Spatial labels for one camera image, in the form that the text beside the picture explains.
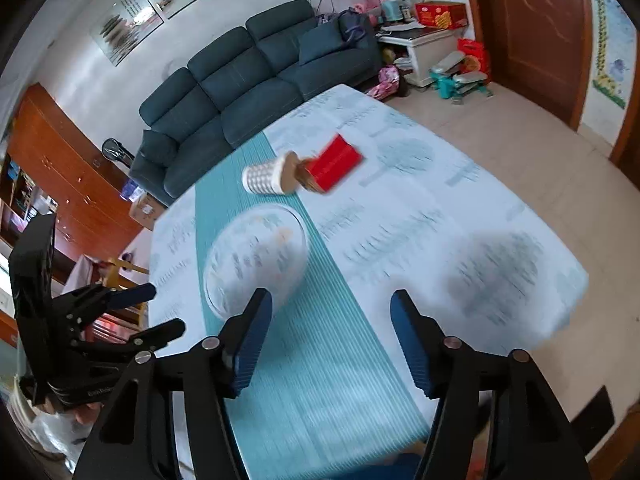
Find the white side cabinet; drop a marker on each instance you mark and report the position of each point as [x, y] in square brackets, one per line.
[420, 55]

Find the purple tissue pack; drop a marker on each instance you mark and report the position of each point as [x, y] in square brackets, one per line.
[131, 190]

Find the patterned paper cup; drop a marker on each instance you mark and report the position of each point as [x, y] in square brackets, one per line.
[265, 175]

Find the leaf print tablecloth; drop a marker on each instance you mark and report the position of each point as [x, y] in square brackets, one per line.
[400, 210]

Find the black standing fan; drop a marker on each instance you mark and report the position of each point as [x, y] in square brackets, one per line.
[115, 150]

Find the pale green appliance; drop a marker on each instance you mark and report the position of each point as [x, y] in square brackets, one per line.
[395, 10]

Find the yellow stool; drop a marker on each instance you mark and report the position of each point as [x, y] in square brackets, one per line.
[117, 265]

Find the teal stepper machine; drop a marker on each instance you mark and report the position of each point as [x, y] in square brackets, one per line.
[450, 82]

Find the dark purple bag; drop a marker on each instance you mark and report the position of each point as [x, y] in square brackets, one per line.
[355, 27]

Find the wooden cabinet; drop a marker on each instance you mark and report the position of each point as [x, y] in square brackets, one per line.
[75, 170]

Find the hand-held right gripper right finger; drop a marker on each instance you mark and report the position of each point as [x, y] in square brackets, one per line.
[415, 345]

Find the framed landscape painting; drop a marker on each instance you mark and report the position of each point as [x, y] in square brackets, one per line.
[125, 25]

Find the plastic lined waste basket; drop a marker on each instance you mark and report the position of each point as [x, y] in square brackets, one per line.
[50, 435]

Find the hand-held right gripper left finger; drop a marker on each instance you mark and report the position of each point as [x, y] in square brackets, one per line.
[252, 345]

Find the red snack package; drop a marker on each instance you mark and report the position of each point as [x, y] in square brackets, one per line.
[335, 162]

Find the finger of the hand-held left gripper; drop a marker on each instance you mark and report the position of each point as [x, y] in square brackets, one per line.
[160, 332]
[132, 295]

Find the cardboard box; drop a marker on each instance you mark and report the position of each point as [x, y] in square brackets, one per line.
[147, 212]

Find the brown wooden door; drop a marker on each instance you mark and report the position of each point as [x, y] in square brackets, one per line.
[630, 145]
[530, 35]

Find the dark teal pillow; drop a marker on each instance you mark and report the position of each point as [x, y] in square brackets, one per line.
[157, 150]
[322, 45]

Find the dark teal sofa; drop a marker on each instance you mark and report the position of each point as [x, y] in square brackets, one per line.
[240, 90]

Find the pink patterned bag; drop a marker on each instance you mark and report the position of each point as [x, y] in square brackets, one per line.
[384, 82]

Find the black floor mat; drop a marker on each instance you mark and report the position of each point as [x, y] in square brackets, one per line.
[595, 410]

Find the red gift box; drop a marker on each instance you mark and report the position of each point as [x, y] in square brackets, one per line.
[442, 15]

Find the height chart wall poster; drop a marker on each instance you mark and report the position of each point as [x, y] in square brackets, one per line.
[607, 60]

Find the red gift bag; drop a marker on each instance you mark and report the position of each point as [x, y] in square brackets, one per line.
[475, 60]

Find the clear glass plate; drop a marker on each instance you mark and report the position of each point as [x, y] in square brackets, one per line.
[250, 255]

